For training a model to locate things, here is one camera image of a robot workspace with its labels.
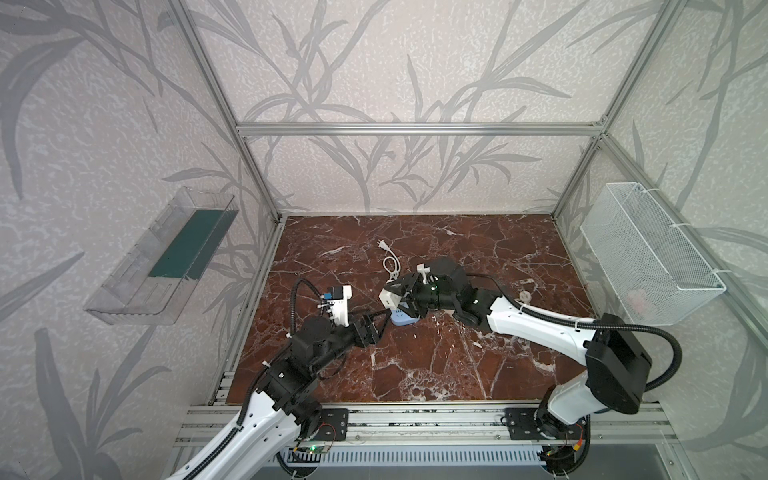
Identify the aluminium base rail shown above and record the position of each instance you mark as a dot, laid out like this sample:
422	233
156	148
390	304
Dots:
480	422

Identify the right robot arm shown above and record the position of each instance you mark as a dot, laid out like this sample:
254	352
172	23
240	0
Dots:
622	361

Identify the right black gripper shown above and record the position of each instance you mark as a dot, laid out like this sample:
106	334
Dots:
410	293

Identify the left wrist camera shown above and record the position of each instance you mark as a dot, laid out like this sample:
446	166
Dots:
335	303

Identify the blue square power strip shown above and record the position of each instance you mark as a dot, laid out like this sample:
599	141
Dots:
401	318

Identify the clear plastic wall bin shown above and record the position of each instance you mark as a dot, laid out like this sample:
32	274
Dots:
154	281

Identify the white wire mesh basket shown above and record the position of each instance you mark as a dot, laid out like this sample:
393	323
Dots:
657	274

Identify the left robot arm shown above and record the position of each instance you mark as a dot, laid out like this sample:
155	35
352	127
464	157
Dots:
279	408

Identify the aluminium frame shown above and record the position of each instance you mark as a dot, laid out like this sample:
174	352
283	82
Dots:
689	116

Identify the white plug adapter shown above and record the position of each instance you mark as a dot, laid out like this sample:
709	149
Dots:
391	296

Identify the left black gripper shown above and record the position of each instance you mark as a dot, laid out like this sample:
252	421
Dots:
365	329

